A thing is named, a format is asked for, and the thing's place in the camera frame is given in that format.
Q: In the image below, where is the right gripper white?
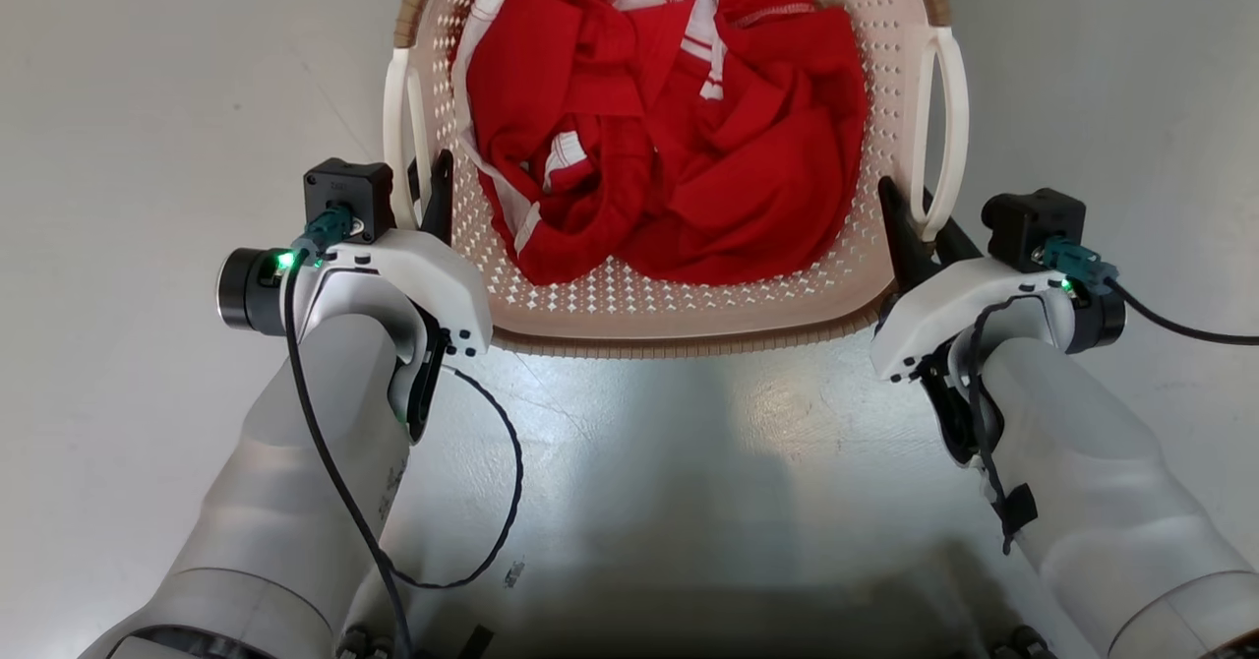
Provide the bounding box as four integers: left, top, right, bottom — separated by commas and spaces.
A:
869, 175, 1079, 385

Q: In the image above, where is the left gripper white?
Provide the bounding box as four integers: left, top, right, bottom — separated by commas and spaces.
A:
283, 150, 494, 358

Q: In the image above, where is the pink perforated plastic laundry basket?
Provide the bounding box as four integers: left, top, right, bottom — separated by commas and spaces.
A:
382, 0, 971, 360

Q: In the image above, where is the red and white garment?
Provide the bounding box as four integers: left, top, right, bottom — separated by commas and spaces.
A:
450, 0, 870, 288

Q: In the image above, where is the right gripper thin black cable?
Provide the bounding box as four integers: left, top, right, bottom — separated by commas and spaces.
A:
966, 293, 1041, 556

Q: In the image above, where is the gripper thin black cable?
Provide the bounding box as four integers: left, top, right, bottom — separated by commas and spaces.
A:
966, 293, 1041, 556
379, 364, 525, 591

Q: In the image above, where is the right camera black cable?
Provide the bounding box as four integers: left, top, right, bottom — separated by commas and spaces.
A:
1041, 236, 1259, 348

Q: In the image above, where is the camera black cable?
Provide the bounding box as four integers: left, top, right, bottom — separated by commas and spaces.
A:
278, 205, 414, 659
1041, 236, 1259, 348

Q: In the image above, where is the left camera black cable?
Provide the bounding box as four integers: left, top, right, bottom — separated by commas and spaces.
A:
278, 205, 414, 659

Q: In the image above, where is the left gripper thin black cable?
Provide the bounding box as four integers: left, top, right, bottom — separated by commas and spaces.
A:
379, 364, 525, 591

